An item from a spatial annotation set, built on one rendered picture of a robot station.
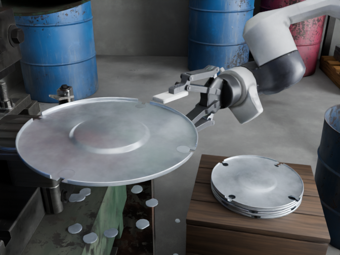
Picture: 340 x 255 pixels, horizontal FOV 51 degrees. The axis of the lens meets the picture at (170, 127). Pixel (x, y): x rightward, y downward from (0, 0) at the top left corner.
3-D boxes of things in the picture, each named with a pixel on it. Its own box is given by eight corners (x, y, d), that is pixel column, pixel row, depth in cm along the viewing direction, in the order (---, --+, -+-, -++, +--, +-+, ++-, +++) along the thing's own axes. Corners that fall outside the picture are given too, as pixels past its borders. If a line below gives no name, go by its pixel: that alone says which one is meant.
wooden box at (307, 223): (295, 237, 146) (310, 165, 130) (308, 322, 113) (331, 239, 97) (198, 223, 153) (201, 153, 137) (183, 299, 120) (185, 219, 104)
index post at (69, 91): (78, 123, 80) (73, 82, 76) (74, 129, 78) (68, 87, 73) (66, 122, 81) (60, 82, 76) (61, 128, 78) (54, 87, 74)
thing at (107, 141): (162, 209, 43) (162, 204, 43) (-29, 159, 51) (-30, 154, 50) (214, 116, 68) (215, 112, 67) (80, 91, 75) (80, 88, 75)
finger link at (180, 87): (190, 88, 71) (192, 74, 69) (174, 94, 67) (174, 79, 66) (185, 87, 72) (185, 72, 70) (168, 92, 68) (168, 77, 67)
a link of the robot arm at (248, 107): (226, 62, 87) (213, 67, 83) (273, 73, 80) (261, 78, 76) (222, 110, 92) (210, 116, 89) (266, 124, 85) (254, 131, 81)
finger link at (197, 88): (219, 96, 77) (221, 89, 77) (189, 91, 68) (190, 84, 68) (205, 92, 80) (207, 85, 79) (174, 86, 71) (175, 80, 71)
